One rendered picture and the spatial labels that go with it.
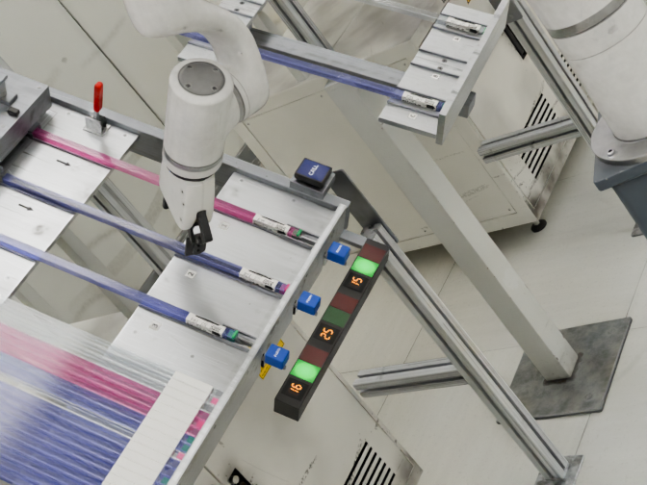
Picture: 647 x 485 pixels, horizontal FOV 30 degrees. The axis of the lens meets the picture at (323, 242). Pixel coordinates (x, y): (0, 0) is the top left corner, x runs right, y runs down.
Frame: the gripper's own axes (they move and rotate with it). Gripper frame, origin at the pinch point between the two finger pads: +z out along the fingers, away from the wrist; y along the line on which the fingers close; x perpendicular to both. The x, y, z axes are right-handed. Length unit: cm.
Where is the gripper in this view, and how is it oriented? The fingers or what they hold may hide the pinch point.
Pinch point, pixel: (184, 225)
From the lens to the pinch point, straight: 182.0
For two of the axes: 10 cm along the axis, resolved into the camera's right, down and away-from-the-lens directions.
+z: -1.6, 5.9, 7.9
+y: 4.2, 7.7, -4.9
